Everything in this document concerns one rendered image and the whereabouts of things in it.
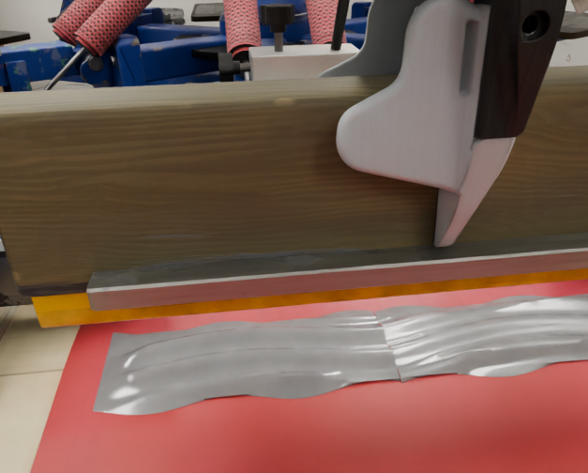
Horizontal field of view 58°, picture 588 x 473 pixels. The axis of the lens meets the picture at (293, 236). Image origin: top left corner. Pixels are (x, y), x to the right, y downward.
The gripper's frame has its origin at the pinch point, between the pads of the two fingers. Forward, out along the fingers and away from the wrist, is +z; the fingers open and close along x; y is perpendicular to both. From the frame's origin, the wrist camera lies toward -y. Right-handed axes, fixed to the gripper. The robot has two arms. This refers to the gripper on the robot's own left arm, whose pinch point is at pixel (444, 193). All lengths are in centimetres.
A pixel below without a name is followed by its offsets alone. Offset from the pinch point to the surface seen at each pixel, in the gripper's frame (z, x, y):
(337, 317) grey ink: 13.3, -9.0, 2.5
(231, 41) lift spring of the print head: 3, -59, 8
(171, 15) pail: 36, -390, 44
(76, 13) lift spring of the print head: 1, -83, 34
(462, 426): 13.7, 0.8, -2.5
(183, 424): 13.7, -1.4, 12.6
